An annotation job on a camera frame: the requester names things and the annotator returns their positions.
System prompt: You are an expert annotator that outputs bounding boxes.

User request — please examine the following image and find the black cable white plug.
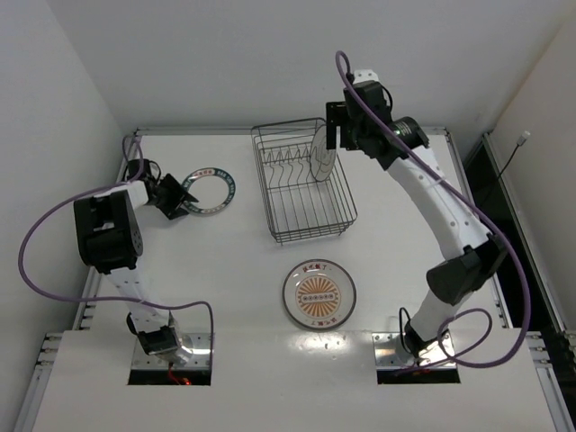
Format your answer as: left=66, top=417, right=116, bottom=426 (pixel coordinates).
left=496, top=130, right=531, bottom=182

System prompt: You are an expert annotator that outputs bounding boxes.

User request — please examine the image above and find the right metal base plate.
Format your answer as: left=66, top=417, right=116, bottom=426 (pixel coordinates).
left=372, top=332, right=456, bottom=372

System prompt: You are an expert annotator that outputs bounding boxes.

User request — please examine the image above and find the grey wire dish rack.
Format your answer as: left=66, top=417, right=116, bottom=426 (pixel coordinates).
left=251, top=118, right=357, bottom=244

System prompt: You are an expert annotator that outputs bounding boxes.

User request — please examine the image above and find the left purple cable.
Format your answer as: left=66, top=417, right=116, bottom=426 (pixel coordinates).
left=17, top=136, right=216, bottom=366

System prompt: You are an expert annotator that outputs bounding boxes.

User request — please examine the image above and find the orange sunburst plate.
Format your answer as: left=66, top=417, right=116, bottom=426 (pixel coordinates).
left=281, top=259, right=357, bottom=332

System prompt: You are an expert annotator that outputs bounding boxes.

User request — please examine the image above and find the green rimmed white plate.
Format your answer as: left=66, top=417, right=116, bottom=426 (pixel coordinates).
left=182, top=167, right=236, bottom=216

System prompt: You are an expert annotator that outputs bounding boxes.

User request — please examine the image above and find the white plate grey pattern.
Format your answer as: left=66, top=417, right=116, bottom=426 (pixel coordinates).
left=310, top=125, right=337, bottom=182

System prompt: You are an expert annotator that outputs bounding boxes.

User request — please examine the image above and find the metal base plate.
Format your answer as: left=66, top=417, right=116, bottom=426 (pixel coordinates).
left=130, top=333, right=212, bottom=372
left=372, top=332, right=456, bottom=372

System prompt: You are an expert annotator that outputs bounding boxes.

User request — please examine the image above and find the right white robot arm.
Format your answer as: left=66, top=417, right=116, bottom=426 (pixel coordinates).
left=326, top=70, right=507, bottom=358

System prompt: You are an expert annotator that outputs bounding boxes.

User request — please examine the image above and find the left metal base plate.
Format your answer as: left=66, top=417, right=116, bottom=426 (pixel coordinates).
left=130, top=333, right=212, bottom=372

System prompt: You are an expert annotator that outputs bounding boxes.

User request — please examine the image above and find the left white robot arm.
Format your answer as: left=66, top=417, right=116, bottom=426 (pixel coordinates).
left=73, top=159, right=195, bottom=365

